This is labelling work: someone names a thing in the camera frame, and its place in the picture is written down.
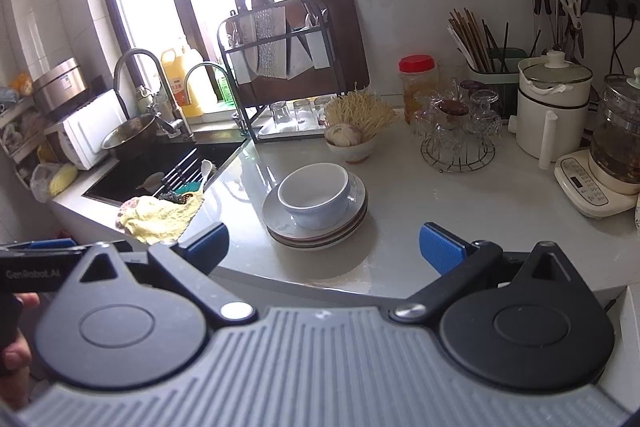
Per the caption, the silver rice cooker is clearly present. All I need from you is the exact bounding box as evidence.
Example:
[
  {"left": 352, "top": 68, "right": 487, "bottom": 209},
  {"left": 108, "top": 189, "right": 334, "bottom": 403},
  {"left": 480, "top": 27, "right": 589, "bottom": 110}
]
[{"left": 31, "top": 57, "right": 97, "bottom": 118}]

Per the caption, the white plate faint flower print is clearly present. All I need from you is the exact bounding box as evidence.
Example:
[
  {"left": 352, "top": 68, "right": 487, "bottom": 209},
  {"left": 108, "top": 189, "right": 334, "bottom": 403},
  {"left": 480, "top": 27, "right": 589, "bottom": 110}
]
[{"left": 266, "top": 202, "right": 369, "bottom": 247}]

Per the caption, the ceramic bowl with garlic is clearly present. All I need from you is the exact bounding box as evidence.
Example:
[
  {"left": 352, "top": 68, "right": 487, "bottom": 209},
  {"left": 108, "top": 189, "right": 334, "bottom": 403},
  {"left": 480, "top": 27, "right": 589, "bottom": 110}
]
[{"left": 325, "top": 122, "right": 379, "bottom": 165}]

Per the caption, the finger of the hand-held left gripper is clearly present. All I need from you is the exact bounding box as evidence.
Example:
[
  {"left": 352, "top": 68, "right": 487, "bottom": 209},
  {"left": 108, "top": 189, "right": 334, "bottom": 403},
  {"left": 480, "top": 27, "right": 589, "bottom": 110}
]
[{"left": 0, "top": 238, "right": 94, "bottom": 256}]

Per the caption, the white microwave oven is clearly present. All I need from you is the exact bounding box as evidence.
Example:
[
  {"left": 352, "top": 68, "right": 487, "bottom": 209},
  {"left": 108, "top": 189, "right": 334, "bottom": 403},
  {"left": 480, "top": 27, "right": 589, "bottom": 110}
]
[{"left": 44, "top": 89, "right": 129, "bottom": 171}]

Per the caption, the white ceramic bowl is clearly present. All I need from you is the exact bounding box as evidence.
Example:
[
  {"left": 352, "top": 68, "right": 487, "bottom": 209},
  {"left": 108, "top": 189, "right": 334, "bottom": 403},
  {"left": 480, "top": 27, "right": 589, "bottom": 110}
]
[{"left": 278, "top": 163, "right": 350, "bottom": 210}]

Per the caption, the yellow plastic bag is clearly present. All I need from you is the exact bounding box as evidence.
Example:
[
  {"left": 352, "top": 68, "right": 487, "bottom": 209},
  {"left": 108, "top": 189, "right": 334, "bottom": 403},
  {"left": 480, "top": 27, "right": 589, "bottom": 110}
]
[{"left": 30, "top": 162, "right": 80, "bottom": 204}]

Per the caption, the bundle of dried noodles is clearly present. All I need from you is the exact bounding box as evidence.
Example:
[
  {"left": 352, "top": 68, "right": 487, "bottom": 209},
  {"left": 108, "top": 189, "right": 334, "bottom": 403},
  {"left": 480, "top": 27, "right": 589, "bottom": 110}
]
[{"left": 324, "top": 82, "right": 399, "bottom": 142}]

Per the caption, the patterned kitchen cleaver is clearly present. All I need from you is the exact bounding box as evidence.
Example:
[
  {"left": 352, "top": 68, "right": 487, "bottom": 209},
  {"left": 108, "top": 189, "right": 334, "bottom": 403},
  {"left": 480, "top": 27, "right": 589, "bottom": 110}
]
[{"left": 251, "top": 6, "right": 289, "bottom": 81}]

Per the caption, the pink crochet cloth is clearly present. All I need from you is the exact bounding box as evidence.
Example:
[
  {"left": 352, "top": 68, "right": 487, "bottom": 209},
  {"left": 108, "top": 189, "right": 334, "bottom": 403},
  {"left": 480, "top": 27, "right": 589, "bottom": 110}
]
[{"left": 116, "top": 198, "right": 146, "bottom": 230}]

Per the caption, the floral plate dark rim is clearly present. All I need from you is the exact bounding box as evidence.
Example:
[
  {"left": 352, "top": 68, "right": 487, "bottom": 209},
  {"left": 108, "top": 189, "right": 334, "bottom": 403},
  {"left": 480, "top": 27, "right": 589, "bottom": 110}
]
[{"left": 270, "top": 212, "right": 368, "bottom": 251}]

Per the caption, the yellow detergent bottle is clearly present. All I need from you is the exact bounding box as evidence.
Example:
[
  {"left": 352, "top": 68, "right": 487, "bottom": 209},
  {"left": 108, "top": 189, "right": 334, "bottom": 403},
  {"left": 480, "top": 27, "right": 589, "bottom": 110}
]
[{"left": 160, "top": 37, "right": 207, "bottom": 118}]

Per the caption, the dark brown cutting board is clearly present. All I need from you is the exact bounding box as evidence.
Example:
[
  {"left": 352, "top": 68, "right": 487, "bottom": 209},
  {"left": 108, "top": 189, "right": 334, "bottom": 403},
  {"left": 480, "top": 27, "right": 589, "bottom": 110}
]
[{"left": 250, "top": 0, "right": 371, "bottom": 105}]

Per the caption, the white drip tray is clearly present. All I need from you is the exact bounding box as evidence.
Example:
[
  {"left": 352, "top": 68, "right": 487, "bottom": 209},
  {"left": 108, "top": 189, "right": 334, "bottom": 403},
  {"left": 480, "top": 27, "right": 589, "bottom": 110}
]
[{"left": 256, "top": 114, "right": 342, "bottom": 144}]

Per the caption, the plastic jar red lid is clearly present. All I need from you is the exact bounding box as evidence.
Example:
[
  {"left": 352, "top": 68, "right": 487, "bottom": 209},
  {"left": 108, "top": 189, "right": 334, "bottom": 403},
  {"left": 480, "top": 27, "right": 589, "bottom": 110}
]
[{"left": 398, "top": 54, "right": 440, "bottom": 122}]

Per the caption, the black dish rack with utensils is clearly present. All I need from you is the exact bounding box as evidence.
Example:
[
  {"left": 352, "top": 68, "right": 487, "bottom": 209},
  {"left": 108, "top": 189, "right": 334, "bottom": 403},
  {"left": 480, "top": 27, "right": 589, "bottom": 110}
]
[{"left": 217, "top": 0, "right": 347, "bottom": 144}]

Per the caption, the yellow dish cloth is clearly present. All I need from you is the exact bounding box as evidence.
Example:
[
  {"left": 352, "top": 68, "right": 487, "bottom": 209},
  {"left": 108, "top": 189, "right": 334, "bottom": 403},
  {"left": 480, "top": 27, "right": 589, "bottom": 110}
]
[{"left": 118, "top": 191, "right": 206, "bottom": 246}]

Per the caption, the black kitchen sink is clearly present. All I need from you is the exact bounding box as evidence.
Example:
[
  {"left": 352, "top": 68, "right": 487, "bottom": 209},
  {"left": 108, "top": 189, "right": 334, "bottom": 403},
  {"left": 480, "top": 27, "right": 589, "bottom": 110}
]
[{"left": 82, "top": 129, "right": 249, "bottom": 208}]

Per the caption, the person's left hand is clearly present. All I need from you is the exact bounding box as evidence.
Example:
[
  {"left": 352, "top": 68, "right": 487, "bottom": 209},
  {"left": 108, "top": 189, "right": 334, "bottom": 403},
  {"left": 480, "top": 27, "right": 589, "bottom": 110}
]
[{"left": 1, "top": 294, "right": 42, "bottom": 376}]

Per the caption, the tall steel faucet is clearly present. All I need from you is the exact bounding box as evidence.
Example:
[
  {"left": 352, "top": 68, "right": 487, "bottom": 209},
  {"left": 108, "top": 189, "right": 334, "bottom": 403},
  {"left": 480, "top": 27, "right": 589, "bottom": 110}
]
[{"left": 113, "top": 48, "right": 197, "bottom": 141}]

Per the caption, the translucent plastic bowl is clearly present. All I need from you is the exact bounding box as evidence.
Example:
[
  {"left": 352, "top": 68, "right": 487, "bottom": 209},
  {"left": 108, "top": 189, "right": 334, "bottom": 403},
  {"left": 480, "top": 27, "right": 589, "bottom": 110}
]
[{"left": 278, "top": 172, "right": 351, "bottom": 231}]

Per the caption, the white electric cooking pot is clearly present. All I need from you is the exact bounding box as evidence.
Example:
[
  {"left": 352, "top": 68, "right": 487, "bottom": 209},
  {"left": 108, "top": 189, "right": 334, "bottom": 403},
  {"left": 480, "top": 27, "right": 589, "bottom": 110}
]
[{"left": 515, "top": 49, "right": 594, "bottom": 171}]

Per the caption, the white plate faint leaf print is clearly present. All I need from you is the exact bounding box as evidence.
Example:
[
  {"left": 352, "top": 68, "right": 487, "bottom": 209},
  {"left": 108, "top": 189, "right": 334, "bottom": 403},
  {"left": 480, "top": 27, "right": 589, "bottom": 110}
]
[{"left": 262, "top": 171, "right": 369, "bottom": 242}]

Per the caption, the small steel faucet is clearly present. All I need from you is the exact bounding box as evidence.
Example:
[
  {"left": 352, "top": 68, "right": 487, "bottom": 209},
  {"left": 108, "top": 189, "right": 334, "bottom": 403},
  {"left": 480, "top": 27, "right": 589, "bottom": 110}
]
[{"left": 183, "top": 62, "right": 232, "bottom": 108}]

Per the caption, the stainless steel bowl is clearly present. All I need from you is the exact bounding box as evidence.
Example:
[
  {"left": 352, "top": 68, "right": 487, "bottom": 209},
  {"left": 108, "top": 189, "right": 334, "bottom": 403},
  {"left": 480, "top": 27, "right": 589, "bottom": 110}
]
[{"left": 101, "top": 113, "right": 159, "bottom": 161}]

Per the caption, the glass electric kettle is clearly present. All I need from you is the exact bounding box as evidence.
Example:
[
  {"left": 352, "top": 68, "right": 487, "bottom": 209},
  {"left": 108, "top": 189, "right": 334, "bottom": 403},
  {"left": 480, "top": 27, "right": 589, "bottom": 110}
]
[{"left": 589, "top": 67, "right": 640, "bottom": 186}]

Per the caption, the black wall rail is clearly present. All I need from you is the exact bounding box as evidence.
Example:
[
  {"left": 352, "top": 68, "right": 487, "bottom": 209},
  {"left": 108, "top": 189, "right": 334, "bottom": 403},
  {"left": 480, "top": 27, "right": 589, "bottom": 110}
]
[{"left": 580, "top": 0, "right": 640, "bottom": 22}]

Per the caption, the chopstick holder with chopsticks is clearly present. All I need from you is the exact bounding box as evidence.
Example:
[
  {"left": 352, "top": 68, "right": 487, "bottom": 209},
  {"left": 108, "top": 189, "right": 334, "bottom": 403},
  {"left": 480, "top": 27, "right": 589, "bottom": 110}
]
[{"left": 447, "top": 7, "right": 530, "bottom": 94}]

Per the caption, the wire rack of glass cups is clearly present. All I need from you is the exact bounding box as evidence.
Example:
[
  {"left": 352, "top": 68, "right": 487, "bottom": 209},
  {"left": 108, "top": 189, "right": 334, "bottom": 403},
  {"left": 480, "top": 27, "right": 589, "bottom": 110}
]
[{"left": 410, "top": 79, "right": 504, "bottom": 174}]

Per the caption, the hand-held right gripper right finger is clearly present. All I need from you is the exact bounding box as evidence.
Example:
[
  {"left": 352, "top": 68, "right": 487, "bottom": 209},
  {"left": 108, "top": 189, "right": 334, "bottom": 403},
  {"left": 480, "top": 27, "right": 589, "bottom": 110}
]
[{"left": 392, "top": 222, "right": 594, "bottom": 324}]

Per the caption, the cream kettle base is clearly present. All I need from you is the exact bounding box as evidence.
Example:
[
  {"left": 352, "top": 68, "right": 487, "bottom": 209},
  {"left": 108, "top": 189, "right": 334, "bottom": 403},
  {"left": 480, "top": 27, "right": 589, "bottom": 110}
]
[{"left": 553, "top": 149, "right": 640, "bottom": 221}]

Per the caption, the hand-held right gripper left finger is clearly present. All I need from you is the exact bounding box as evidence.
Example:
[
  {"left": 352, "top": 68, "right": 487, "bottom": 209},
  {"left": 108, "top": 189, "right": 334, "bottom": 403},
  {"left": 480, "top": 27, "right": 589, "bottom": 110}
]
[{"left": 60, "top": 222, "right": 257, "bottom": 326}]

